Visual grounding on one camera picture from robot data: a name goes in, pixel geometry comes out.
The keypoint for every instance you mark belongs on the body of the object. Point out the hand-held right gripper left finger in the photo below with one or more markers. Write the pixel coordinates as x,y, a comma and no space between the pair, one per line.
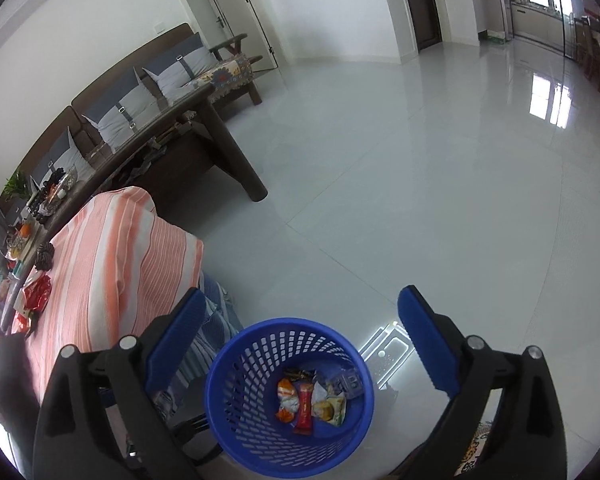
172,345

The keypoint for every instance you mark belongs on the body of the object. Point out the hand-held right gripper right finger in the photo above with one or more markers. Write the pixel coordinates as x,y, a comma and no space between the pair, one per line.
425,340

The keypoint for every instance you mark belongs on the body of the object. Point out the blue plastic basket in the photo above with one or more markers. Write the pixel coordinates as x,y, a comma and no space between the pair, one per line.
240,360

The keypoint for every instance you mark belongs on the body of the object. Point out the clear plastic card box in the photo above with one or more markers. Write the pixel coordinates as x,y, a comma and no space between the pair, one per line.
351,384

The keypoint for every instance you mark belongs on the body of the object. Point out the crushed red can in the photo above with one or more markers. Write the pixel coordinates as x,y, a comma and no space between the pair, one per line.
37,292

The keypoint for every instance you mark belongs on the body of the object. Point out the cream white wrapper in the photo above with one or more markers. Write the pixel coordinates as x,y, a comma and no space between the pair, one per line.
320,390

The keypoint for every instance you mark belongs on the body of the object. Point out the yellow snack packet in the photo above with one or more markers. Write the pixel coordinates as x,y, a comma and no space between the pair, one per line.
330,410

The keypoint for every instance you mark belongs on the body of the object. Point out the orange snack wrapper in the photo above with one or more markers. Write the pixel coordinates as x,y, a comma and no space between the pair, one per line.
287,400

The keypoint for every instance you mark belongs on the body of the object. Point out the gold foil snack packet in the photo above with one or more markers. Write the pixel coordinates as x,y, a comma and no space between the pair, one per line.
297,373

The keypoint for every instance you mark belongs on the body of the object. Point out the red snack bar wrapper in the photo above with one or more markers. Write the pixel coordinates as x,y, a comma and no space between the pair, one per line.
305,405

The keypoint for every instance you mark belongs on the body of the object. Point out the orange white striped tablecloth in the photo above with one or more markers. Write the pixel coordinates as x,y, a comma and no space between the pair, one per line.
115,270

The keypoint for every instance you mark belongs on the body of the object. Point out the green round tin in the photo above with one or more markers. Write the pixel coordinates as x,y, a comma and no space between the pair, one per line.
18,270

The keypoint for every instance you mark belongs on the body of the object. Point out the glass fruit bowl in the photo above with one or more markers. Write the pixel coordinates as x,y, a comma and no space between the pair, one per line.
20,240

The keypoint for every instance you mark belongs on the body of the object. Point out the green potted plant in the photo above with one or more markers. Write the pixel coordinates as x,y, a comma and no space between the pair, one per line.
17,185

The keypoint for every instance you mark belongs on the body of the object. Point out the glass snack tray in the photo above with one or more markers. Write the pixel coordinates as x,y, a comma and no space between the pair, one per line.
55,185

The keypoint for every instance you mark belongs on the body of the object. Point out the dark wooden coffee table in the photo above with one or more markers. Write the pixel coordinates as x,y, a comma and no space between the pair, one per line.
230,150

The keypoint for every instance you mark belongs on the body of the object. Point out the grey blue cushion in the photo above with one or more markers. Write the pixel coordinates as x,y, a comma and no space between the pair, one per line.
115,110
65,152
180,67

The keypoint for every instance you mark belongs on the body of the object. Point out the brown wooden sofa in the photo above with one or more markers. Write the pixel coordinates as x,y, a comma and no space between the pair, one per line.
80,92

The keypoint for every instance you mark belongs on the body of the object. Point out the floral sofa cover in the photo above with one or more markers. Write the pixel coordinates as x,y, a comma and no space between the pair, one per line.
225,75

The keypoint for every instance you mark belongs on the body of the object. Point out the green white box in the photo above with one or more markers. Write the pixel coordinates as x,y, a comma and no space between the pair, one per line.
496,36

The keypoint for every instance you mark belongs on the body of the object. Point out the kitchen counter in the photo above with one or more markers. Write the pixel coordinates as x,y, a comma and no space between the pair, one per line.
535,22

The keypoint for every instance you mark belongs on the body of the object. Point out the wooden dining chairs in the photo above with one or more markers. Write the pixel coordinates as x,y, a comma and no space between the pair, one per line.
597,50

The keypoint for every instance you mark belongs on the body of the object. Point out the dark brown door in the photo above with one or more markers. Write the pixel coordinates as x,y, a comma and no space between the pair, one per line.
422,0

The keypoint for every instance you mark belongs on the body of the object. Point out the white door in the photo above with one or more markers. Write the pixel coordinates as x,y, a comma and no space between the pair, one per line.
250,10

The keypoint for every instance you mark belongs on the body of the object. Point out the black folding table frame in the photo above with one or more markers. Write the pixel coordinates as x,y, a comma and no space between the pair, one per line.
192,435

